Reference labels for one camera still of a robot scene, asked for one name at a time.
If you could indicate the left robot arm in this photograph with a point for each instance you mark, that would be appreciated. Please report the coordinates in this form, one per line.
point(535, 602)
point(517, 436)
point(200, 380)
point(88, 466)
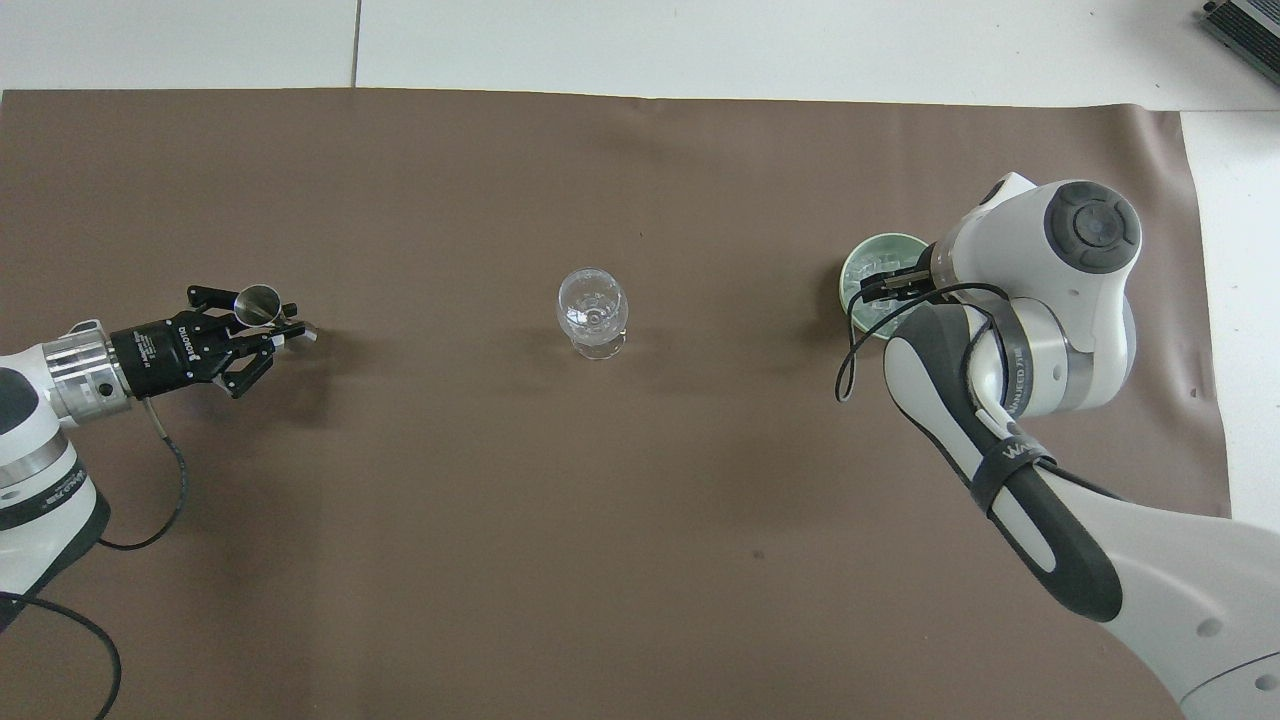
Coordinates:
point(40, 440)

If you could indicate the clear ice cube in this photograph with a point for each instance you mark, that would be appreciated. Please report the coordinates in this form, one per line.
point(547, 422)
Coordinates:
point(898, 262)
point(866, 268)

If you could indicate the grey metal device box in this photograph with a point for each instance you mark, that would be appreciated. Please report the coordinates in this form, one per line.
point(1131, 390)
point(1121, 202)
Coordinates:
point(1248, 30)

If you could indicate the small steel measuring cup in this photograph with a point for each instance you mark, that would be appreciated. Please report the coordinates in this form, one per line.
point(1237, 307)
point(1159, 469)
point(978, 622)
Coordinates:
point(259, 303)

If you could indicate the clear stemmed wine glass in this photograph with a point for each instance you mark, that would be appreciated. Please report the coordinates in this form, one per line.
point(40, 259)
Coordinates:
point(592, 312)

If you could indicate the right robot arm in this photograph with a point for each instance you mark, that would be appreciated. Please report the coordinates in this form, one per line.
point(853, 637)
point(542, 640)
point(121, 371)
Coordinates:
point(1060, 330)

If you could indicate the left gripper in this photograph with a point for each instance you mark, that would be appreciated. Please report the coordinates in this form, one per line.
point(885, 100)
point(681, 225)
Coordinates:
point(165, 355)

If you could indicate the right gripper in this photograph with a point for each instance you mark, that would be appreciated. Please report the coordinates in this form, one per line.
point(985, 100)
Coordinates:
point(932, 272)

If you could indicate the pale green bowl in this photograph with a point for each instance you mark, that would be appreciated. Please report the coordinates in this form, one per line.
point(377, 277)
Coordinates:
point(882, 322)

